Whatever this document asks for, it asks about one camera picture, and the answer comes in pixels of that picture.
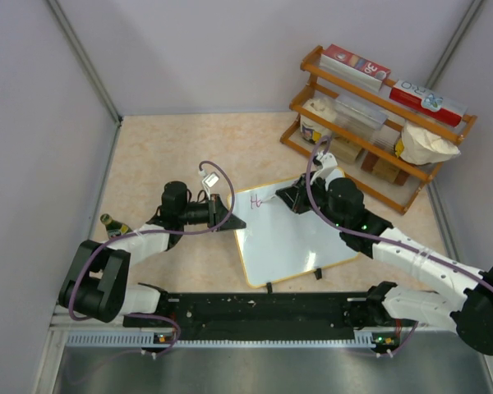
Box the brown wooden blocks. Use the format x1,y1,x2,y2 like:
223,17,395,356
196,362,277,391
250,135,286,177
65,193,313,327
329,136,409,186

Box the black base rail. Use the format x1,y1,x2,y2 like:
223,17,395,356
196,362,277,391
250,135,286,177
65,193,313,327
122,285,399,341

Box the yellow framed whiteboard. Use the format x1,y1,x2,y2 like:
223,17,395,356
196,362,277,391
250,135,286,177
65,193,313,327
227,176,359,288

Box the white plastic jar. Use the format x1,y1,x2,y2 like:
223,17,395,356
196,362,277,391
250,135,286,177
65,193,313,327
299,97,338,145

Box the red white box right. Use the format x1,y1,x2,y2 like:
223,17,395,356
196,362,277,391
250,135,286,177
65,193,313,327
389,80,468,127

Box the orange wooden shelf rack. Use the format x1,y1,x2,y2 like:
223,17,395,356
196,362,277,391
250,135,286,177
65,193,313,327
280,45,477,214

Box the clear plastic container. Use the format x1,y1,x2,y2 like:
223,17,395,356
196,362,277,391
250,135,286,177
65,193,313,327
334,95,399,147

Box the cream cloth bag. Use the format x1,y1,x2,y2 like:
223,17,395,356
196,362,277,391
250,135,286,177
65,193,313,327
394,122,461,166

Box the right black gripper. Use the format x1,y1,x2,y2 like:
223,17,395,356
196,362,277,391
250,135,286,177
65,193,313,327
278,171,347,230

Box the green glass bottle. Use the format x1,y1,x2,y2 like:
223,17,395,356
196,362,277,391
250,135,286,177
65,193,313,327
99,213,132,239

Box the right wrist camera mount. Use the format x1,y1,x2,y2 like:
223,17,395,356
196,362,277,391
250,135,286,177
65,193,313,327
311,152,338,184

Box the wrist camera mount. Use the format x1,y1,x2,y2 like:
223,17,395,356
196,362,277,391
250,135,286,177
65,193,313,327
199,169,219,198
311,152,338,184

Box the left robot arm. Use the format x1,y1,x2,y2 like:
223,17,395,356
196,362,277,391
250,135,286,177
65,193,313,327
58,181,247,326

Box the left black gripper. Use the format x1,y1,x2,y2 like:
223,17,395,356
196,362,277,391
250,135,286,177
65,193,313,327
179,194,245,232

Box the red box upper left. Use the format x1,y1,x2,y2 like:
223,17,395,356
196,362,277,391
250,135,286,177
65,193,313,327
320,44,391,92

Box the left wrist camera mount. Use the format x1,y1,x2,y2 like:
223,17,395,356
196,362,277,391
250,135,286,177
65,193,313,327
199,169,219,198

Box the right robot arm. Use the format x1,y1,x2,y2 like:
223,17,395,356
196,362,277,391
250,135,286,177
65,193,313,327
275,176,493,355

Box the white marker purple cap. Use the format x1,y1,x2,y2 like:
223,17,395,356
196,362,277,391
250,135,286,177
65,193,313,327
261,195,277,204

